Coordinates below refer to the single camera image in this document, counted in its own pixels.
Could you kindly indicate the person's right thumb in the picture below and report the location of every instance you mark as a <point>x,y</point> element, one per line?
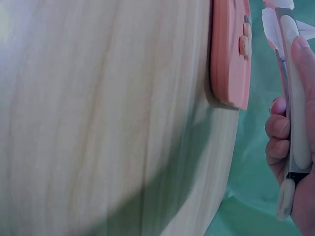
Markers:
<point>305,64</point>

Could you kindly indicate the small grey-green vegetable bit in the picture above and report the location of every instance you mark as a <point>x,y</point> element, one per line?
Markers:
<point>246,19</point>

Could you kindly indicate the person's right hand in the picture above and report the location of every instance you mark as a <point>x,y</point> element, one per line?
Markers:
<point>306,103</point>

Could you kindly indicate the pink cutting board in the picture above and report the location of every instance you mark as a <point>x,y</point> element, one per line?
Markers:
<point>227,73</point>

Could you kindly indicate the orange vegetable piece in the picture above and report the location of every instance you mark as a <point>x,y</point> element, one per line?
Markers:
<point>247,29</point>
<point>244,46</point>

